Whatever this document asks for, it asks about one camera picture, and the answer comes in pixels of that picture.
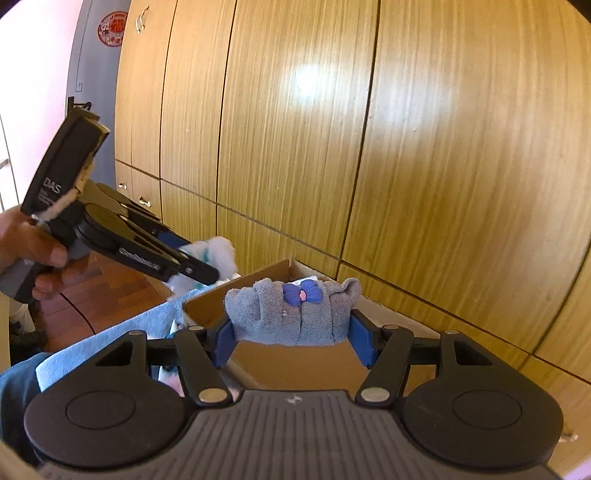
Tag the white fleece padding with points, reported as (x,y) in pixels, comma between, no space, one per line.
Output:
(69,198)

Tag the cardboard box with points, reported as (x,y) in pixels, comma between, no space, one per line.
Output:
(295,364)

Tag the grey door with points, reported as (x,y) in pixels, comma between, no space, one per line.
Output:
(90,74)

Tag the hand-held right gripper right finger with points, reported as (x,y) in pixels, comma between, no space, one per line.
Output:
(362,344)

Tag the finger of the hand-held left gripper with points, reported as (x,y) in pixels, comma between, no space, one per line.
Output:
(194,270)
(173,240)

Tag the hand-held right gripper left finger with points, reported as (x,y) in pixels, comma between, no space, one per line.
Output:
(225,344)

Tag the grey sock with blue bow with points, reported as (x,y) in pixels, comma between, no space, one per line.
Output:
(268,314)

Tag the person's left hand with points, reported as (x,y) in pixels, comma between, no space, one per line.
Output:
(23,240)

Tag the red round door decoration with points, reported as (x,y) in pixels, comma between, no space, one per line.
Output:
(112,27)

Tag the person's blue jeans leg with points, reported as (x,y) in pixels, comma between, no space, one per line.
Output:
(18,397)

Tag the white fluffy sock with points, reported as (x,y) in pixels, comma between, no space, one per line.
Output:
(221,251)

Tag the light blue blanket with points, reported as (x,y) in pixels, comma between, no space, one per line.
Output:
(115,323)

